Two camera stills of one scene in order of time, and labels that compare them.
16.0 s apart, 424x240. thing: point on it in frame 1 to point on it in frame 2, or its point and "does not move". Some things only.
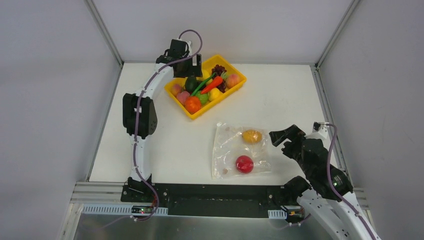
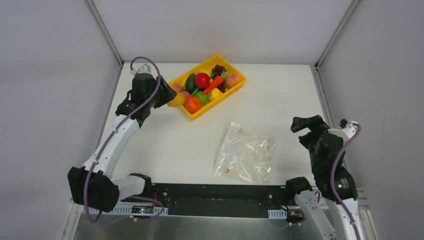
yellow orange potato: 251,136 to 178,101
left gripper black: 187,67 to 163,94
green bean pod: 199,85 does not move
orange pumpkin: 192,104 does not move
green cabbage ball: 204,98 does not move
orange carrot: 217,81 does not move
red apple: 244,164 to 202,80
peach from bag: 232,79 does not move
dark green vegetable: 191,84 does not move
